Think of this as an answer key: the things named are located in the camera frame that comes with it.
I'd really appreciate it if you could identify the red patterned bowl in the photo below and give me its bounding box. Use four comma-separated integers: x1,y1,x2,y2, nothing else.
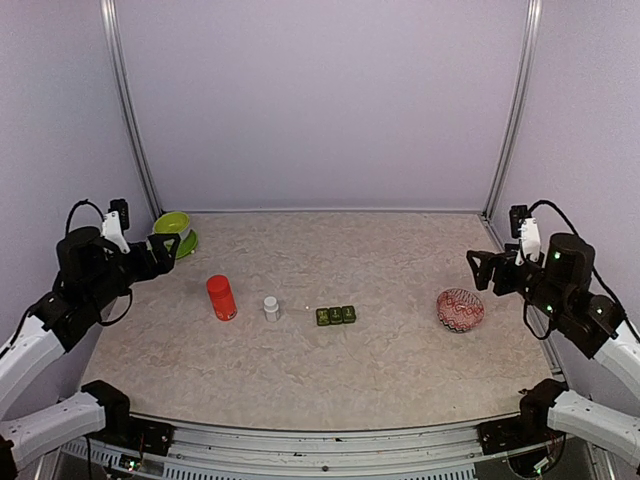
436,288,485,333

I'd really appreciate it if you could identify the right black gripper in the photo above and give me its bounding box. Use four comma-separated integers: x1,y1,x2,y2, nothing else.
467,243,569,322

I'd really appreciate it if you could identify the aluminium frame post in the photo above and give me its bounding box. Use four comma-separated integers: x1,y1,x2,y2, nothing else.
483,0,543,223
100,0,164,219

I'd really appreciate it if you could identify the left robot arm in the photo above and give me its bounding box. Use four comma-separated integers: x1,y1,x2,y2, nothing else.
1,199,181,479

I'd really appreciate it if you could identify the left aluminium frame post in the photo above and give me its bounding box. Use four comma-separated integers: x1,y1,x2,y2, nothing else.
100,0,164,219

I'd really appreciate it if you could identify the small white pill bottle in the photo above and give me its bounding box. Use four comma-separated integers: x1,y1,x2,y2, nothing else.
263,296,280,323

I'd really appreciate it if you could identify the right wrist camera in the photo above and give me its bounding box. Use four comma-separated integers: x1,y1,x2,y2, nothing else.
509,205,541,266

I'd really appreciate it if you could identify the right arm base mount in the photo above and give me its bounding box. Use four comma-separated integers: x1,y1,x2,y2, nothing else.
476,416,562,455

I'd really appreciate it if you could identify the green weekly pill organizer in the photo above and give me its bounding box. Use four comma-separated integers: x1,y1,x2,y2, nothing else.
315,305,357,327

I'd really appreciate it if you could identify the orange pill bottle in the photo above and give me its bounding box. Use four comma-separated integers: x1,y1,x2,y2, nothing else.
206,275,237,322

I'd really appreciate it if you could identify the right aluminium frame post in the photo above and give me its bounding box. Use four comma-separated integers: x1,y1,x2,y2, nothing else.
483,0,543,223

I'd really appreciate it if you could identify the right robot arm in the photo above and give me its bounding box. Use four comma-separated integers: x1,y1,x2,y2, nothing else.
466,200,639,466

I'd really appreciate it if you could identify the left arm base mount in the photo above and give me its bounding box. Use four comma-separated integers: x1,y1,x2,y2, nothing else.
89,416,175,457

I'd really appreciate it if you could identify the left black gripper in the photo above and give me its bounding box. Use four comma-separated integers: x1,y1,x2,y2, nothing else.
85,232,180,311

